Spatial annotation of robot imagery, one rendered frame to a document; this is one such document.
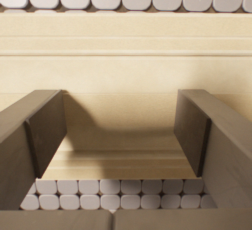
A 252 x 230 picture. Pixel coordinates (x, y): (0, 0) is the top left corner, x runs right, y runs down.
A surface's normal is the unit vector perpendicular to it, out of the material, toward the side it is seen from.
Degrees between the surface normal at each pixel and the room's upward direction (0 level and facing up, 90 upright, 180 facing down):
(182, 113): 90
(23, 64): 11
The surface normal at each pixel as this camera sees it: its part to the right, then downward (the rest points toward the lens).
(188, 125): -1.00, 0.00
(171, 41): 0.01, 0.36
